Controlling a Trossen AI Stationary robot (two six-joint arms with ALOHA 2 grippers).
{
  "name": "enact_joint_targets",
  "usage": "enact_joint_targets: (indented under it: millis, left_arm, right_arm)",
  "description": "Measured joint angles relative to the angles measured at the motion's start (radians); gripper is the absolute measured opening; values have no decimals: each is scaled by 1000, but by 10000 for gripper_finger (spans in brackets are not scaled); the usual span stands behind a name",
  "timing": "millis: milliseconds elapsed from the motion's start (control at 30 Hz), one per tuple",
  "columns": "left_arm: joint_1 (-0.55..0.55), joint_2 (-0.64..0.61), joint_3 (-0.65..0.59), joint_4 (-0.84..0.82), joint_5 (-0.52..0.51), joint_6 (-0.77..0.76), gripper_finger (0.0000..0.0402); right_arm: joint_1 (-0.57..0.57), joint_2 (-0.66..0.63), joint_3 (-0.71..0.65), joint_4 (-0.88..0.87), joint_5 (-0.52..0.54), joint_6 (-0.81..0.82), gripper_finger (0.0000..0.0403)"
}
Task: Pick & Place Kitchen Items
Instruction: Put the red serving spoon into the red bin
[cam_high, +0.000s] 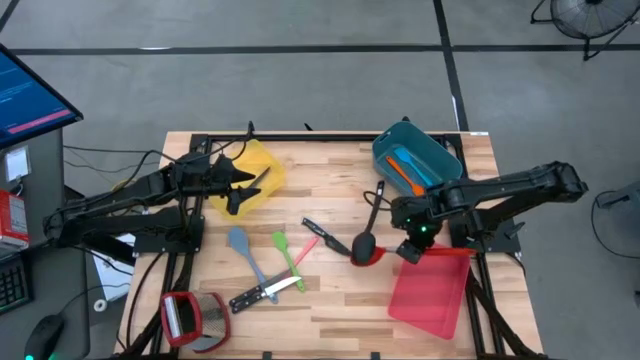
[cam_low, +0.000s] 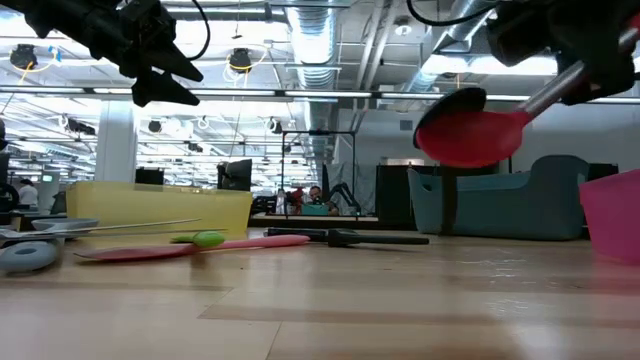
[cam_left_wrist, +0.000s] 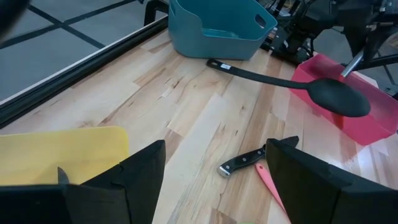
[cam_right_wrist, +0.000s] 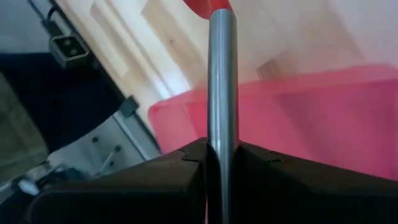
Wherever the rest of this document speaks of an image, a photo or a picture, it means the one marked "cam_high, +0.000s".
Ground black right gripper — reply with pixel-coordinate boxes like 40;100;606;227
389;192;451;266

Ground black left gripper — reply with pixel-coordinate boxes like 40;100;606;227
172;152;262;216

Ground black kitchen knife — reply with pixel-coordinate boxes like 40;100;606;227
247;166;272;190
301;217;354;257

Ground red spoon with metal shaft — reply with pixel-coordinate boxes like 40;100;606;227
349;244;479;268

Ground black plastic spoon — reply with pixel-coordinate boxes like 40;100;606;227
351;180;386;266

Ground grey-blue silicone spoon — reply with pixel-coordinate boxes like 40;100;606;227
228;226;280;305

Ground green silicone spatula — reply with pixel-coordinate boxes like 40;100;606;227
271;230;307;294

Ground orange silicone spatula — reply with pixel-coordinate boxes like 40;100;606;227
384;155;427;197

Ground pink silicone spatula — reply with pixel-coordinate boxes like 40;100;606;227
279;236;320;281

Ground silver blade black-handled knife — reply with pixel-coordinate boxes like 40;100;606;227
230;275;303;315

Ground yellow plastic bin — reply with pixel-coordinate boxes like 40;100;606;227
207;138;287;221

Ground red translucent plastic bin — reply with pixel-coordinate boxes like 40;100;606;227
387;247;472;341

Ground teal plastic bin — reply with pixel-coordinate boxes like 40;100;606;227
371;121;464;199

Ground red framed grater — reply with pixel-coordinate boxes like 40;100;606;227
159;291;232;354

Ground white paper sheet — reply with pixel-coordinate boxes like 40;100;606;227
92;232;136;302

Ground grey desk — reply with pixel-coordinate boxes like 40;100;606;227
0;127;92;360

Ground white card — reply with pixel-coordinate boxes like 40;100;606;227
4;145;32;182

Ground computer monitor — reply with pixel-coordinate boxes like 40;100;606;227
0;43;84;150

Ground red box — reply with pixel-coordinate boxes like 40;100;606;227
0;189;30;251

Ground black computer mouse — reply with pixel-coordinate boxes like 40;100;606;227
23;313;65;360

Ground black keyboard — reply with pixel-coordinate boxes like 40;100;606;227
0;254;33;315

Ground black floor fan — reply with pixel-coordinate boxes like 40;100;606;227
529;0;640;62

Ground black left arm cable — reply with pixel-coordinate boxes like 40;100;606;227
209;121;256;164

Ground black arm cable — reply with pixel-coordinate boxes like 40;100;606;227
209;121;256;164
363;189;396;212

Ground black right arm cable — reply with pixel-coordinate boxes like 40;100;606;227
363;189;396;212

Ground black aluminium table frame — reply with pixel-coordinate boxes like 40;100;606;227
114;121;549;360

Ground black floor cables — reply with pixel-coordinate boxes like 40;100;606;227
62;143;169;175

